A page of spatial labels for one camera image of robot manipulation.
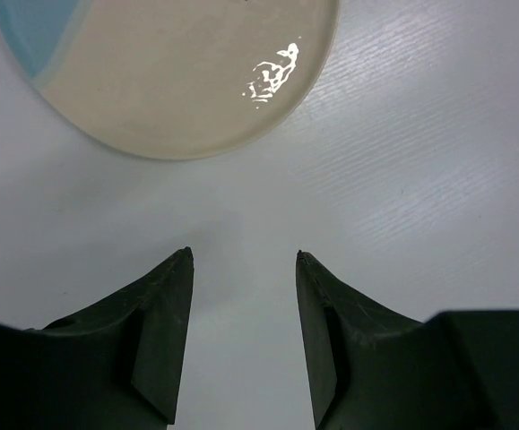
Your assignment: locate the blue plate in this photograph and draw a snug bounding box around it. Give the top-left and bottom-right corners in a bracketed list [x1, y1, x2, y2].
[0, 1, 341, 159]

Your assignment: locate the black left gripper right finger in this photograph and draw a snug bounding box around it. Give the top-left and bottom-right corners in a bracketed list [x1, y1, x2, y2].
[296, 252, 519, 429]

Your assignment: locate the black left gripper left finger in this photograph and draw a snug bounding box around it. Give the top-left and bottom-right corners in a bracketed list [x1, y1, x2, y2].
[0, 248, 194, 429]

